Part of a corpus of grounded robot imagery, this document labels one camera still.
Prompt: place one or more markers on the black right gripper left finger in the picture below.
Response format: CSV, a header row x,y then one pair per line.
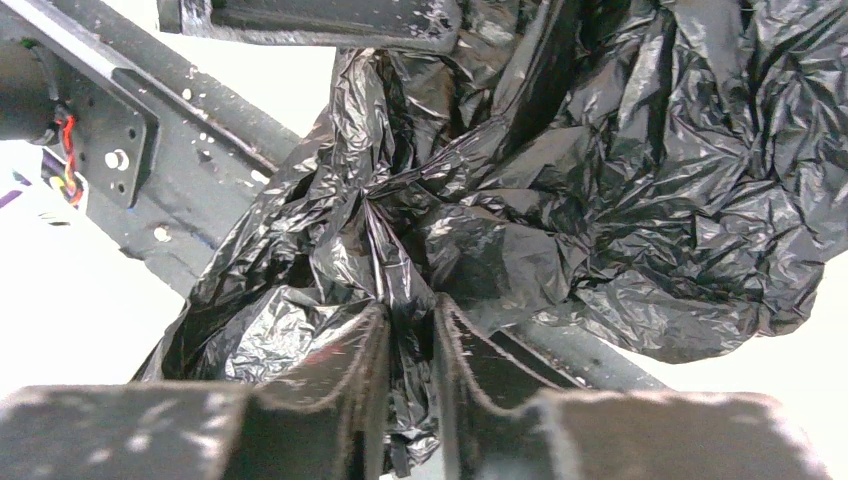
x,y
323,419

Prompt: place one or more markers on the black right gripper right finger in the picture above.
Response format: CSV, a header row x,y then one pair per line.
x,y
501,420

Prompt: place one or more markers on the black plastic trash bag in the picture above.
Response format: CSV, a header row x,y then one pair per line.
x,y
670,176

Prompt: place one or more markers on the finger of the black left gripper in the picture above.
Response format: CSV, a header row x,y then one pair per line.
x,y
429,26

